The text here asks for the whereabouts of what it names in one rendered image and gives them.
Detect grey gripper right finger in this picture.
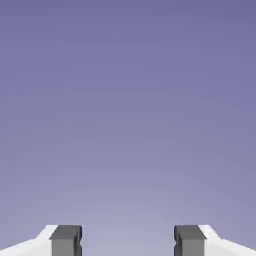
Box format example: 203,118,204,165
173,224,256,256

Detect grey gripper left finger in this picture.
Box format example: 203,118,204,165
0,224,83,256

